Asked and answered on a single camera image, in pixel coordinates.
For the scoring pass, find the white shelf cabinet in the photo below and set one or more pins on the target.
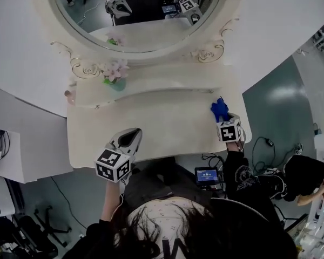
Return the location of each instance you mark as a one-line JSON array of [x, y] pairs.
[[29, 123]]

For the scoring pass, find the white power strip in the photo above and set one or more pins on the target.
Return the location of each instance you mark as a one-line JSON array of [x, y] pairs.
[[81, 236]]

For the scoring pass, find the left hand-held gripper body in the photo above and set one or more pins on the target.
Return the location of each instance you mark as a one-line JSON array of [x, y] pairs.
[[112, 166]]

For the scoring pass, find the blue cloth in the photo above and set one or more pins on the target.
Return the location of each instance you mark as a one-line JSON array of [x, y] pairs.
[[220, 109]]

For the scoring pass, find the black office chair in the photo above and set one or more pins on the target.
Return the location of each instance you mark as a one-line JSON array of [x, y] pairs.
[[40, 228]]

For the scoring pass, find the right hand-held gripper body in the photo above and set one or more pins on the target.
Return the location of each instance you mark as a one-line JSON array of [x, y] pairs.
[[229, 132]]

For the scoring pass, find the white docking station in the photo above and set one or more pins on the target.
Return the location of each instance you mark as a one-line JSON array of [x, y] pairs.
[[0, 196]]

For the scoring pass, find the small pink bottle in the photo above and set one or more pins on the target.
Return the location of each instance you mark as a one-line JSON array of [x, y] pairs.
[[69, 96]]

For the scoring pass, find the person's legs in black trousers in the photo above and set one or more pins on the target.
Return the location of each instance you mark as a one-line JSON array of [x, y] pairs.
[[151, 182]]

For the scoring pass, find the small black-white patterned block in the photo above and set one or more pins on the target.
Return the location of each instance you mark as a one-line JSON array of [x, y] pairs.
[[298, 150]]

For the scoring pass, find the person's right forearm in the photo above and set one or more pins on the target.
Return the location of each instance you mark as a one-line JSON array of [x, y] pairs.
[[237, 169]]

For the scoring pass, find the oval mirror with cream frame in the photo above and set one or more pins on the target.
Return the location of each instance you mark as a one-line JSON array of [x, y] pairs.
[[97, 15]]

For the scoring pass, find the small black monitor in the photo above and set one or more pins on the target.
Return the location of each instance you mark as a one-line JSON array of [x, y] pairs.
[[206, 174]]

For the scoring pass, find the pink flowers in green vase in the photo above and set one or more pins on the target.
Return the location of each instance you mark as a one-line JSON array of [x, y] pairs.
[[118, 85]]

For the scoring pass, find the cluttered side table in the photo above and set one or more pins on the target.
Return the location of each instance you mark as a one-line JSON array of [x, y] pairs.
[[318, 233]]

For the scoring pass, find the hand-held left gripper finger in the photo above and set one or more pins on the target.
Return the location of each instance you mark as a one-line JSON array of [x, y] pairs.
[[121, 134], [138, 144]]

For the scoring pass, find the person's white patterned top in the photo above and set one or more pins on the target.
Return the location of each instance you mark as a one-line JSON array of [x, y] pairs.
[[164, 214]]

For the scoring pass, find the cream dressing table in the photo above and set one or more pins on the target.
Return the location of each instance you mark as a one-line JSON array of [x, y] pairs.
[[164, 123]]

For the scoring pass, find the person's left forearm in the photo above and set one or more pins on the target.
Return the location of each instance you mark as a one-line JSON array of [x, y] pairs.
[[110, 201]]

